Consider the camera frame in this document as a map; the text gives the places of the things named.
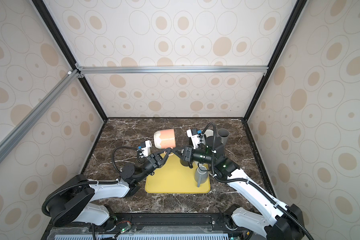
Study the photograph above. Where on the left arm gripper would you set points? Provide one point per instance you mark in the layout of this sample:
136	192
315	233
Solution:
153	160

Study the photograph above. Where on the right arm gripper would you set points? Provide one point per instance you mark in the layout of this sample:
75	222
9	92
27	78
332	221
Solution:
188	154

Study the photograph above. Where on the peach mug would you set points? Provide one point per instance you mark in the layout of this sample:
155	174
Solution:
164	139

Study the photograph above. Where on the short grey mug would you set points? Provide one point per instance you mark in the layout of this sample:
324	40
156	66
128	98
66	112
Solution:
201	175

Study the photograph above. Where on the tall grey mug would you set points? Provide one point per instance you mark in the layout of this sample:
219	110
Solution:
223	134

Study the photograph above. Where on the black mug white base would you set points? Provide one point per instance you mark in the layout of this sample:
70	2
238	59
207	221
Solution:
186	164

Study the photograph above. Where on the white round mug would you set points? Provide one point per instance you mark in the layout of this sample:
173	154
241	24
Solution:
209	133

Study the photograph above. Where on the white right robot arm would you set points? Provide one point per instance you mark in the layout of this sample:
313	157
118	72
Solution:
275	221

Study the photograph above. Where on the yellow tray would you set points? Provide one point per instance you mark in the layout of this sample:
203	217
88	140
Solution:
173	178

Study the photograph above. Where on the aluminium crossbar back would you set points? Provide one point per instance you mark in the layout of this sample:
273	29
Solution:
173	70

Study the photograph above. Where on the aluminium crossbar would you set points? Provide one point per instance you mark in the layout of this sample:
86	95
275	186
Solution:
173	70
14	137

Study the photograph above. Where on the aluminium crossbar left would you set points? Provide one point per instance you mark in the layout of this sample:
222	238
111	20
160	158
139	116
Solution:
14	137

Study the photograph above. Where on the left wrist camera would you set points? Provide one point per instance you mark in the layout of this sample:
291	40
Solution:
144	149

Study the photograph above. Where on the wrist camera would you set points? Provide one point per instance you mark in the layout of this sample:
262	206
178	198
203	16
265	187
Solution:
144	149
196	138

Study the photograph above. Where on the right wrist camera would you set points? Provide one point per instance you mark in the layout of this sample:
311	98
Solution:
196	138

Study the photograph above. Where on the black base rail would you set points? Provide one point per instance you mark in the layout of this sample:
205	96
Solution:
133	226

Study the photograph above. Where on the black corner frame post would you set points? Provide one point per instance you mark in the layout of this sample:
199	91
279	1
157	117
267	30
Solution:
47	18

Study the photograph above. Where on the black right corner post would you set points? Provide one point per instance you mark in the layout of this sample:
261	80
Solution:
290	25

